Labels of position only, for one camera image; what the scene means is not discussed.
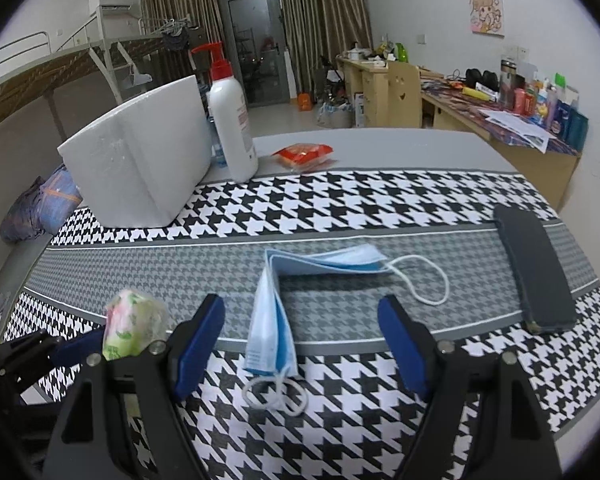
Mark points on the white metal bunk bed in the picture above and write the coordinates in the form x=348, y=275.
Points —
x=55, y=65

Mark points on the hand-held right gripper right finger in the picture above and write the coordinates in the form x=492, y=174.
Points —
x=402, y=345

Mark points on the floral tissue packet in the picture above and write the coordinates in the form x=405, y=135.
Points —
x=130, y=320

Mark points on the cartoon wall poster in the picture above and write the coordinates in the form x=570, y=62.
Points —
x=487, y=11

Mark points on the brown curtain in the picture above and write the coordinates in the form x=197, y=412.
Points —
x=325, y=25
x=180, y=5

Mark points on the wooden smiley chair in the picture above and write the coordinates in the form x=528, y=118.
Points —
x=405, y=95

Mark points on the white air conditioner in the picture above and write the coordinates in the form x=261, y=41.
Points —
x=111, y=2

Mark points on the black headphones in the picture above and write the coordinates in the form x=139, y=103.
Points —
x=482, y=79

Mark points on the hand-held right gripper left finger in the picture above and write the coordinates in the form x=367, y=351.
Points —
x=200, y=340

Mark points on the glass balcony door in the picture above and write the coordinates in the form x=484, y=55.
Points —
x=252, y=35

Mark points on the green-capped white bottle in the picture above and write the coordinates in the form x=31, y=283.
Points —
x=560, y=85

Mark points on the grey hanging cloth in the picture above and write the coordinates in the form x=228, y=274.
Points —
x=139, y=77

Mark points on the blue purple bag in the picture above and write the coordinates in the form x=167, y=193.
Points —
x=40, y=205

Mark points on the wooden desk with printed mat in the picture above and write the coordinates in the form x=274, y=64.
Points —
x=530, y=170

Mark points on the red snack packet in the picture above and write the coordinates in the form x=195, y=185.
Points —
x=302, y=154

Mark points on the houndstooth tablecloth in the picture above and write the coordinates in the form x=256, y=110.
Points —
x=330, y=200

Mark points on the orange box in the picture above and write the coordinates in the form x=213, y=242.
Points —
x=305, y=101

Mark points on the green plastic container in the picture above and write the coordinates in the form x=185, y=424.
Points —
x=401, y=52

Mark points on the pack of water bottles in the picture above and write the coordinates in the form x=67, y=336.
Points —
x=335, y=114

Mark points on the steel thermos bottle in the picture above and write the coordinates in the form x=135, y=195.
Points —
x=506, y=82

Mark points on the white papers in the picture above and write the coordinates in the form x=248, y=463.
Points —
x=520, y=127

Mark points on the double wall socket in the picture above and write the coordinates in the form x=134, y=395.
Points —
x=515, y=53

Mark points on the yellow tube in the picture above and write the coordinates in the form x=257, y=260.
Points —
x=475, y=93

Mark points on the long wooden desk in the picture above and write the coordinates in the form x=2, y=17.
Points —
x=367, y=85

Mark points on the white foam box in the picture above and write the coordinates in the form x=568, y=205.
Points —
x=130, y=160

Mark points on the light blue face mask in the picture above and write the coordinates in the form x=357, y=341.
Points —
x=270, y=330

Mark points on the white red-pump lotion bottle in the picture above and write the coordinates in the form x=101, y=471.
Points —
x=232, y=125

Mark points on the dark hanging garment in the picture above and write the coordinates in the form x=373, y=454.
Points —
x=175, y=41

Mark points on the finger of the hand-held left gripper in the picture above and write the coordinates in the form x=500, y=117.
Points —
x=75, y=352

